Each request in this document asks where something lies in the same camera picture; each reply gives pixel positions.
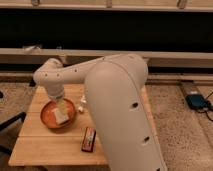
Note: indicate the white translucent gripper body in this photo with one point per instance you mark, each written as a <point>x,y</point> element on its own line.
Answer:
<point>61,105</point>

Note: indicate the dark candy bar pack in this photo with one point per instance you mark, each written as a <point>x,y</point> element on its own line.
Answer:
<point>88,140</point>

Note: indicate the white square sponge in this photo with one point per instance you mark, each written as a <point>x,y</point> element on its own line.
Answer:
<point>60,117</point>

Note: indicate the blue device on floor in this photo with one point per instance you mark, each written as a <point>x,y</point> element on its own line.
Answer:
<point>197,101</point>

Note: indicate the orange round bowl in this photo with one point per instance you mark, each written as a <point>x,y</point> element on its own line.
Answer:
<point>48,118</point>

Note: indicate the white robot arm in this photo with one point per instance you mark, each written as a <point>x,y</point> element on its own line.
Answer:
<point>113,94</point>

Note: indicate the wooden table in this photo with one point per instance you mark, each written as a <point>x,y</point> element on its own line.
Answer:
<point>37,145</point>

